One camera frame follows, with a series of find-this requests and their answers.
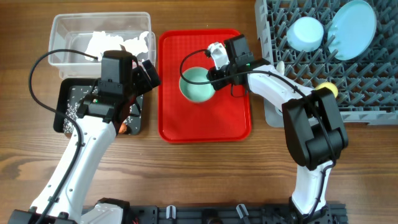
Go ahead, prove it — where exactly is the white tissue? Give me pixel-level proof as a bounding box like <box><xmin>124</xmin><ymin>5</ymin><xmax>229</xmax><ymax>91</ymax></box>
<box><xmin>85</xmin><ymin>31</ymin><xmax>149</xmax><ymax>61</ymax></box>

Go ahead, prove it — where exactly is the grey dishwasher rack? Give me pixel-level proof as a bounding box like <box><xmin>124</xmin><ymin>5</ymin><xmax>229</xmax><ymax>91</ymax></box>
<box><xmin>254</xmin><ymin>0</ymin><xmax>397</xmax><ymax>125</ymax></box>

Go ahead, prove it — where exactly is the white plastic spoon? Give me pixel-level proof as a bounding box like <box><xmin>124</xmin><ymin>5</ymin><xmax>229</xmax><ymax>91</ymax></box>
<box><xmin>276</xmin><ymin>61</ymin><xmax>285</xmax><ymax>75</ymax></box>

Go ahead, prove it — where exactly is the light blue bowl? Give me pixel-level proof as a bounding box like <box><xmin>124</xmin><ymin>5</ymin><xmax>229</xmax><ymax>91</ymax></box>
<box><xmin>286</xmin><ymin>17</ymin><xmax>324</xmax><ymax>52</ymax></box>

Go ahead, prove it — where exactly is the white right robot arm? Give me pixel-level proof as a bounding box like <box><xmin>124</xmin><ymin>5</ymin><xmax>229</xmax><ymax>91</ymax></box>
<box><xmin>205</xmin><ymin>35</ymin><xmax>348</xmax><ymax>223</ymax></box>

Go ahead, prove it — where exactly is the orange carrot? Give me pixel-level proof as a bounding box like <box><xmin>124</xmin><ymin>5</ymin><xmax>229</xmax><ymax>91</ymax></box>
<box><xmin>118</xmin><ymin>123</ymin><xmax>127</xmax><ymax>134</ymax></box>

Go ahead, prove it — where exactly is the yellow plastic cup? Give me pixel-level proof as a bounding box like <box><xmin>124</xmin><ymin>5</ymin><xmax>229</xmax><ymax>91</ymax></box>
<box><xmin>315</xmin><ymin>82</ymin><xmax>338</xmax><ymax>98</ymax></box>

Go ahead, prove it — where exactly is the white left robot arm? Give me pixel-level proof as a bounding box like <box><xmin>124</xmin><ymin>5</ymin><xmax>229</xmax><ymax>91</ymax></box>
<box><xmin>9</xmin><ymin>50</ymin><xmax>160</xmax><ymax>223</ymax></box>

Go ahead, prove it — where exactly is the light blue plate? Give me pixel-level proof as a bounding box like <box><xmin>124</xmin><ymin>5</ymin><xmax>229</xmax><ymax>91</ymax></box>
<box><xmin>327</xmin><ymin>0</ymin><xmax>377</xmax><ymax>61</ymax></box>

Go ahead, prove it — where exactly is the green bowl with rice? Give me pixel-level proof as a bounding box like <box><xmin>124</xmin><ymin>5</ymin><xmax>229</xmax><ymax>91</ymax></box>
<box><xmin>179</xmin><ymin>67</ymin><xmax>215</xmax><ymax>103</ymax></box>

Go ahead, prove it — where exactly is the black plastic bin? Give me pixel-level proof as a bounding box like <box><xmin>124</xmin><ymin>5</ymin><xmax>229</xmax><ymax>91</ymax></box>
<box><xmin>53</xmin><ymin>78</ymin><xmax>141</xmax><ymax>135</ymax></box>

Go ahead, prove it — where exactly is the red plastic tray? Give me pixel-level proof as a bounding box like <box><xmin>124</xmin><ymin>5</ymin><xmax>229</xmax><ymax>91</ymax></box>
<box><xmin>157</xmin><ymin>29</ymin><xmax>251</xmax><ymax>143</ymax></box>

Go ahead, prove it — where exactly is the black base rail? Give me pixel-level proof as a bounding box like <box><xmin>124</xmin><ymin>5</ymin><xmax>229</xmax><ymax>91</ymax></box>
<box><xmin>124</xmin><ymin>203</ymin><xmax>348</xmax><ymax>224</ymax></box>

